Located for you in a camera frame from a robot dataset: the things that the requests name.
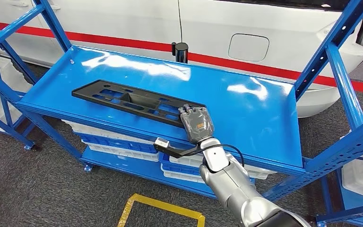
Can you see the white plastic crate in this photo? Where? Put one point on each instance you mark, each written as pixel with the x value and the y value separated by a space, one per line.
pixel 181 177
pixel 187 161
pixel 106 134
pixel 122 154

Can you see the long black plastic part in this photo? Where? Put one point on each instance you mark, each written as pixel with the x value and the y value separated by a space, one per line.
pixel 87 91

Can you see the blue plastic crate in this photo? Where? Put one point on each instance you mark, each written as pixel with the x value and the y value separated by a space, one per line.
pixel 175 167
pixel 122 147

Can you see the black stanchion post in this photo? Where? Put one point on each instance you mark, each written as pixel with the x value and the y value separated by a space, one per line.
pixel 181 51

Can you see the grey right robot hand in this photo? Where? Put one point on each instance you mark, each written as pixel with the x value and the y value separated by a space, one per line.
pixel 198 125

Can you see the yellow floor tape square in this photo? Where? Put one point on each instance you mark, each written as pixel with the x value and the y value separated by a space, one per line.
pixel 169 205

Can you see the white car with red stripe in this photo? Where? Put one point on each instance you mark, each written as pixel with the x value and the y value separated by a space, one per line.
pixel 122 18

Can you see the blue metal shelf rack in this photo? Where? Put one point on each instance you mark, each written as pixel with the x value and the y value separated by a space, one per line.
pixel 350 214
pixel 3 94
pixel 247 125

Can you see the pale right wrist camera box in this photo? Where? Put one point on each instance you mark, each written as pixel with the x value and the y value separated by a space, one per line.
pixel 161 143

